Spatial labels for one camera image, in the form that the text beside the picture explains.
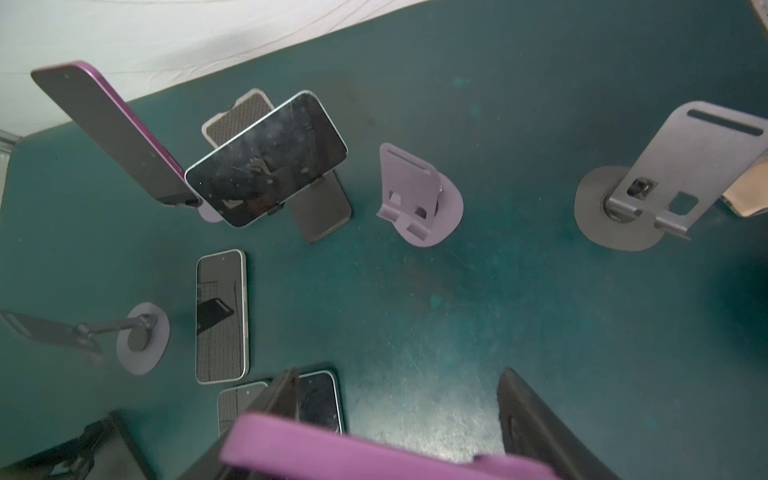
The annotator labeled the far right dark stand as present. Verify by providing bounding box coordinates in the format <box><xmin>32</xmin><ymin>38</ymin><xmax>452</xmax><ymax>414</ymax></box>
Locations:
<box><xmin>574</xmin><ymin>101</ymin><xmax>767</xmax><ymax>252</ymax></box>

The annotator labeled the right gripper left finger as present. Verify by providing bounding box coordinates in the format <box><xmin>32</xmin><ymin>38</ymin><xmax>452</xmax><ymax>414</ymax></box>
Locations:
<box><xmin>181</xmin><ymin>369</ymin><xmax>298</xmax><ymax>479</ymax></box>

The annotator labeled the phone silver edge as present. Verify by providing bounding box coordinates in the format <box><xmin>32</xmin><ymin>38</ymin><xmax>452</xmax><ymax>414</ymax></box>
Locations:
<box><xmin>195</xmin><ymin>249</ymin><xmax>250</xmax><ymax>385</ymax></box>

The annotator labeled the small beige bottle black cap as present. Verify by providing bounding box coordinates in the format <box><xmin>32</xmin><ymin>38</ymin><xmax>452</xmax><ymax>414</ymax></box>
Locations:
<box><xmin>721</xmin><ymin>155</ymin><xmax>768</xmax><ymax>218</ymax></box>

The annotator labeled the centre landscape black phone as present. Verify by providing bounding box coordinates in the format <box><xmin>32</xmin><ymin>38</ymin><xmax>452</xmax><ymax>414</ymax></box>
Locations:
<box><xmin>185</xmin><ymin>90</ymin><xmax>348</xmax><ymax>228</ymax></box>

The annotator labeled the round grey stand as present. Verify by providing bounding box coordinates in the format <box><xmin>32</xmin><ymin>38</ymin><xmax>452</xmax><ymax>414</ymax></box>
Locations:
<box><xmin>196</xmin><ymin>201</ymin><xmax>224</xmax><ymax>223</ymax></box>
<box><xmin>1</xmin><ymin>302</ymin><xmax>171</xmax><ymax>376</ymax></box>
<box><xmin>377</xmin><ymin>143</ymin><xmax>464</xmax><ymax>248</ymax></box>

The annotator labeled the left round grey stand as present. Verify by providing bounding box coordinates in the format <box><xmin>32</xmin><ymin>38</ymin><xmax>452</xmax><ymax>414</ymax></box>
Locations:
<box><xmin>1</xmin><ymin>302</ymin><xmax>171</xmax><ymax>376</ymax></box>

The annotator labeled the right round grey stand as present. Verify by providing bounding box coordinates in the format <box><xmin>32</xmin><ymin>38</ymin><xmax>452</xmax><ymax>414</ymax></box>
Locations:
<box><xmin>377</xmin><ymin>143</ymin><xmax>464</xmax><ymax>248</ymax></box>

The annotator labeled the back round grey stand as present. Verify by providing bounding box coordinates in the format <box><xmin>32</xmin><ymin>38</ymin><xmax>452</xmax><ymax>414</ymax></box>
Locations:
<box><xmin>196</xmin><ymin>201</ymin><xmax>224</xmax><ymax>223</ymax></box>

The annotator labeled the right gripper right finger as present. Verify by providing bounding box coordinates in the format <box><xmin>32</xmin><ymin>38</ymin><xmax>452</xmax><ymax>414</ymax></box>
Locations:
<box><xmin>497</xmin><ymin>368</ymin><xmax>618</xmax><ymax>480</ymax></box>

